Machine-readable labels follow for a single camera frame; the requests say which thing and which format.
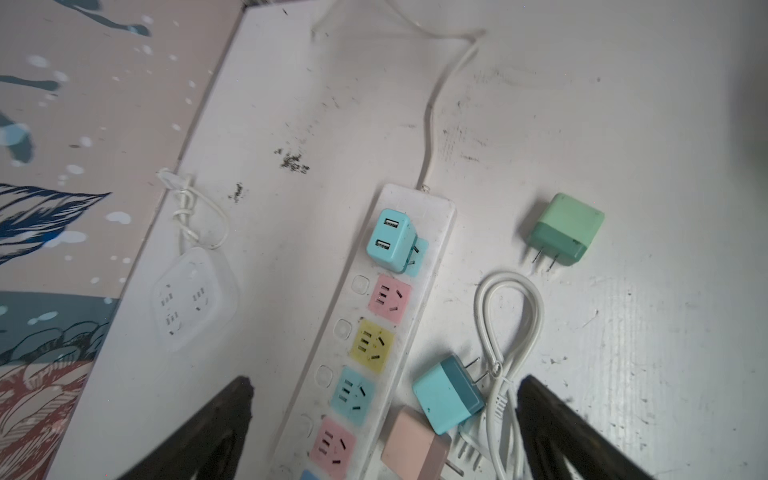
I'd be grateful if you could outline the white coiled cable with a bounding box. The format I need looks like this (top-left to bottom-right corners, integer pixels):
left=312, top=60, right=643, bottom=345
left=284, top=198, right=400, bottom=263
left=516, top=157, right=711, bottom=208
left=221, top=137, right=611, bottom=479
left=455, top=271, right=546, bottom=480

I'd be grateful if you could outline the small white power strip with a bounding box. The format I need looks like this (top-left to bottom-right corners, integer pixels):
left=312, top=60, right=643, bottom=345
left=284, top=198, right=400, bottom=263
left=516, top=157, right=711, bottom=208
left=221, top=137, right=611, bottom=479
left=150, top=247, right=239, bottom=352

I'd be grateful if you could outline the white colourful power strip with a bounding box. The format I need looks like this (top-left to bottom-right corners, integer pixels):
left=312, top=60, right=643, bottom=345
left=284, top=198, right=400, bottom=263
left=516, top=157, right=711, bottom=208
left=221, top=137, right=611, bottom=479
left=266, top=184, right=457, bottom=479

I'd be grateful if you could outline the green plug adapter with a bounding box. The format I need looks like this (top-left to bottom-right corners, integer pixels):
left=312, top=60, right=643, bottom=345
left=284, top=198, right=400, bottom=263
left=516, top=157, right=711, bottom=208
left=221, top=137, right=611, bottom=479
left=526, top=193, right=605, bottom=269

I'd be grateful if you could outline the teal plug adapter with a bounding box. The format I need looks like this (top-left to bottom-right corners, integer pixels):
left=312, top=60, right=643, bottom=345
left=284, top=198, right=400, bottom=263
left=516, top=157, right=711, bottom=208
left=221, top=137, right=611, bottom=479
left=412, top=354, right=486, bottom=435
left=366, top=208, right=417, bottom=274

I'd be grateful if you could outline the white power strip cord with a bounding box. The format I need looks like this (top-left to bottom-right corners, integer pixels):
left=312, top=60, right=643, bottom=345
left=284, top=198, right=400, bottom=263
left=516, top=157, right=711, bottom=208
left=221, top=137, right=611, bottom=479
left=309, top=0, right=487, bottom=193

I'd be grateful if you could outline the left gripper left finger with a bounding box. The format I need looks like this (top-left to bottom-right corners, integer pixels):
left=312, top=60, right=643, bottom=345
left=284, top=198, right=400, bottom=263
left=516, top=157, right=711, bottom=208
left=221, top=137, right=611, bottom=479
left=122, top=376, right=254, bottom=479

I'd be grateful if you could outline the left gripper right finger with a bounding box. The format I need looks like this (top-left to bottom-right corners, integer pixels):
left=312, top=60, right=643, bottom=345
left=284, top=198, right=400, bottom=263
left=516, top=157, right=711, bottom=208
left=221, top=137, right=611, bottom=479
left=516, top=375, right=652, bottom=480

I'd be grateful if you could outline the pink plug adapter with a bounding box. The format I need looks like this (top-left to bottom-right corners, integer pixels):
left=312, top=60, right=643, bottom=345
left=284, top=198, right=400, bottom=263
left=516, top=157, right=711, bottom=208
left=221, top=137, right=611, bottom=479
left=381, top=406, right=465, bottom=479

